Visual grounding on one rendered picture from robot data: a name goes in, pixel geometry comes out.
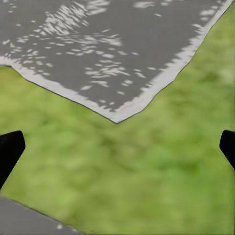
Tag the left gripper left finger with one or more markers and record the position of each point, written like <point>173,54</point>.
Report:
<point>12,146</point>

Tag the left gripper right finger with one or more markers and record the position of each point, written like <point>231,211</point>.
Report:
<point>227,146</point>

